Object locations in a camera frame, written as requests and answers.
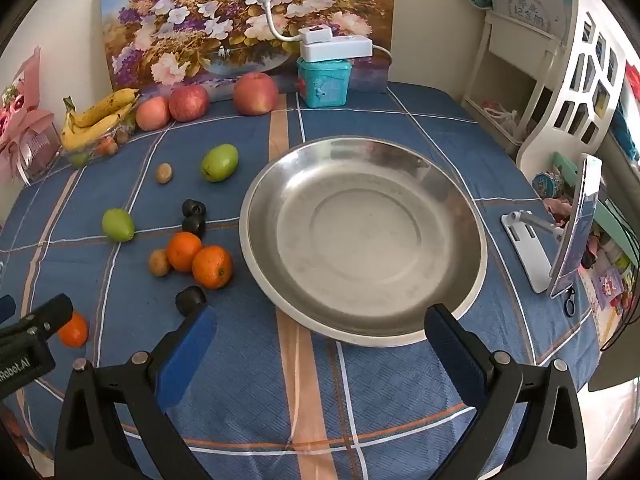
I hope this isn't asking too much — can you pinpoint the round patterned tin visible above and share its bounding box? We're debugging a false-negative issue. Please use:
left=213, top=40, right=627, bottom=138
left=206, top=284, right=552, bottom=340
left=532, top=170, right=566, bottom=201

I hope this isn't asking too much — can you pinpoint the pale pink apple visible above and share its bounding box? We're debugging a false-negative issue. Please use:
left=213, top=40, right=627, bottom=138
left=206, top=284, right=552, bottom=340
left=136, top=96, right=172, bottom=132

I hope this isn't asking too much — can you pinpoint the glass bowl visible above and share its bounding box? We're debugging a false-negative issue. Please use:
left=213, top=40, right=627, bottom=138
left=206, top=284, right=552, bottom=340
left=60, top=110, right=138, bottom=168

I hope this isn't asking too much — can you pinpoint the white plastic bag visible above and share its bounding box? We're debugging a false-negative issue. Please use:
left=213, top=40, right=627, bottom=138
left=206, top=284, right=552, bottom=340
left=480, top=102, right=526, bottom=141

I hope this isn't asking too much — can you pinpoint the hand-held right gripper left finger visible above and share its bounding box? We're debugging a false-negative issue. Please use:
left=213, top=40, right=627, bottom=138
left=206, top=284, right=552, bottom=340
left=54, top=304, right=218, bottom=480

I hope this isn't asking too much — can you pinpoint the blue plaid tablecloth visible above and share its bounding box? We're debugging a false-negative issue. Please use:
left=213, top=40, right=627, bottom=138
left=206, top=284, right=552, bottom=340
left=0, top=80, right=601, bottom=480

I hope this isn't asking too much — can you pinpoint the purple transparent box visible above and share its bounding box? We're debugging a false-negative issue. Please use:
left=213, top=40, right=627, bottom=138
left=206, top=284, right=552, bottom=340
left=350, top=57, right=391, bottom=93

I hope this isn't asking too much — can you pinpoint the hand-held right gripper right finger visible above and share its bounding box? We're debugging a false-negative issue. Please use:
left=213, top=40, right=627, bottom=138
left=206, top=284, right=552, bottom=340
left=424, top=303, right=587, bottom=480

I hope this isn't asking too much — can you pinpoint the bunch of yellow bananas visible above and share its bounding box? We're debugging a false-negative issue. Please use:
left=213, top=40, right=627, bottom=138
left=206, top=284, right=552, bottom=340
left=61, top=88, right=141, bottom=151

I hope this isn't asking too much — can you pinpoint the floral painting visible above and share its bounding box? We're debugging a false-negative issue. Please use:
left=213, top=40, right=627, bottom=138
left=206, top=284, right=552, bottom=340
left=100, top=0, right=397, bottom=95

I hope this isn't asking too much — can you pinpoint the white power strip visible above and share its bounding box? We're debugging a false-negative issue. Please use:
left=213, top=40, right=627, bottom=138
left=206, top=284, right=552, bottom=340
left=300, top=37, right=375, bottom=63

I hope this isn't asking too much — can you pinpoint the medium red apple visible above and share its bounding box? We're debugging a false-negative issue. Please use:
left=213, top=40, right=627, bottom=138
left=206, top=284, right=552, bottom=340
left=168, top=84, right=210, bottom=122

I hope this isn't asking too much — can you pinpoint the teal plastic box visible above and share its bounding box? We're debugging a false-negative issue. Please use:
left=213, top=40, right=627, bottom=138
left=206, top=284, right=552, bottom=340
left=296, top=56, right=353, bottom=109

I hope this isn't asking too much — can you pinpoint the green jujube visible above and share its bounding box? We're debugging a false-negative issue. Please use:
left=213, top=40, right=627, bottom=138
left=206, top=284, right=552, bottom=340
left=201, top=143, right=239, bottom=183
left=102, top=208, right=136, bottom=242

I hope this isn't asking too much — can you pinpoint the white plug adapter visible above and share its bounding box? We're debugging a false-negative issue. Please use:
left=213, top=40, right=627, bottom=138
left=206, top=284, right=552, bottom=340
left=298, top=25, right=333, bottom=46

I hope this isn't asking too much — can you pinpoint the round steel plate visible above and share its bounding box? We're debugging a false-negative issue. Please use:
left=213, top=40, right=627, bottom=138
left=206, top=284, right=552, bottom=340
left=239, top=135, right=488, bottom=348

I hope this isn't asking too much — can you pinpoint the large red apple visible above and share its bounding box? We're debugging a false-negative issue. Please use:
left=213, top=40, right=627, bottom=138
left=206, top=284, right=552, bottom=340
left=233, top=72, right=279, bottom=117

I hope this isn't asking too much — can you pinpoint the pink bouquet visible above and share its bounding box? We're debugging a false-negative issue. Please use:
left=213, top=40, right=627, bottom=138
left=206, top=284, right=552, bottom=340
left=0, top=47, right=61, bottom=186

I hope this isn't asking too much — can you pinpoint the orange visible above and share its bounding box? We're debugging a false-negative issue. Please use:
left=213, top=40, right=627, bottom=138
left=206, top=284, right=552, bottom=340
left=57, top=311, right=89, bottom=349
left=166, top=231, right=203, bottom=273
left=192, top=245, right=234, bottom=291

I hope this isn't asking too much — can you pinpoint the white chair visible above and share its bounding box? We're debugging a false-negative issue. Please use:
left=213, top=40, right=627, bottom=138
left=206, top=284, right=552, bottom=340
left=517, top=0, right=628, bottom=181

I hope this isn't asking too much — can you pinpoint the pile of colourful clutter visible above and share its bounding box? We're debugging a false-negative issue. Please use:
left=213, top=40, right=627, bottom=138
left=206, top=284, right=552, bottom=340
left=545, top=195, right=640, bottom=311

